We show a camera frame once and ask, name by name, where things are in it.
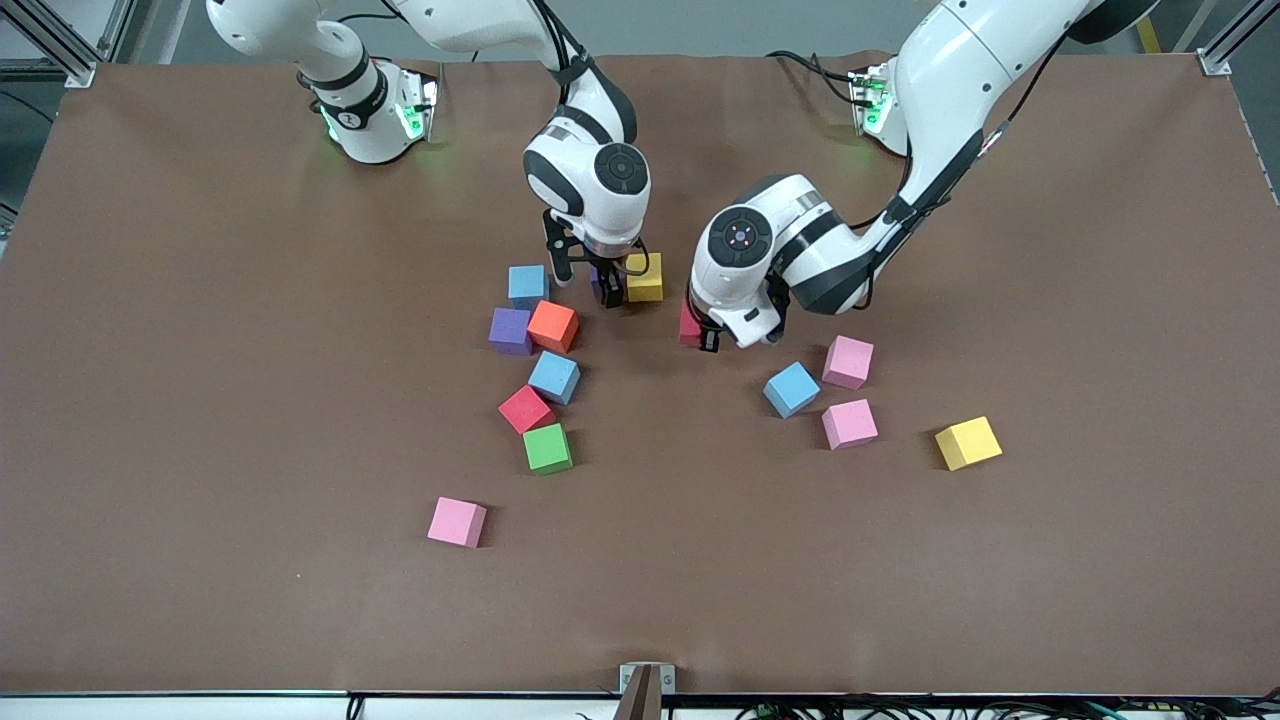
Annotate orange foam cube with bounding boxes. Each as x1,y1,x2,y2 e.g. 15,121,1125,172
527,300,580,355

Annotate light blue foam cube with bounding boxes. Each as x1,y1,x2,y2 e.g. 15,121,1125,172
528,350,582,406
763,361,822,419
508,264,550,311

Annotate yellow foam cube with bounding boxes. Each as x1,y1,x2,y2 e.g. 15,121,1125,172
622,252,665,303
935,416,1004,472

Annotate pink foam cube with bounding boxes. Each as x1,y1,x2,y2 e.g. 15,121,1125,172
822,335,876,391
427,497,489,549
821,398,880,451

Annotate green foam cube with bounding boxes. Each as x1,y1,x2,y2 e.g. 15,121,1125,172
522,423,575,475

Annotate silver base connector plate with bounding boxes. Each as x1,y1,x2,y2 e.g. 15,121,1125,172
395,68,441,143
848,65,899,136

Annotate brown table mat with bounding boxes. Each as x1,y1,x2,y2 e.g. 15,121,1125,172
0,50,1280,698

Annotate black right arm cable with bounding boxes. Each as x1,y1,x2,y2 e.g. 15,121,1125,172
528,0,601,101

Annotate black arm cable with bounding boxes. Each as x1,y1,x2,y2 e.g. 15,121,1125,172
528,0,601,101
880,25,1071,231

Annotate black base cable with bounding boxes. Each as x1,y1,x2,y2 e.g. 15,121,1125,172
766,48,863,106

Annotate silver table edge bracket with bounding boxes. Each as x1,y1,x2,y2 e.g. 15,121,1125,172
618,662,677,720

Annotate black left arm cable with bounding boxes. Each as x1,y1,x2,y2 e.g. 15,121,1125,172
880,25,1071,231

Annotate aluminium frame post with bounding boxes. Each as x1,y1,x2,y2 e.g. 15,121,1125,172
0,0,98,89
1195,0,1280,78

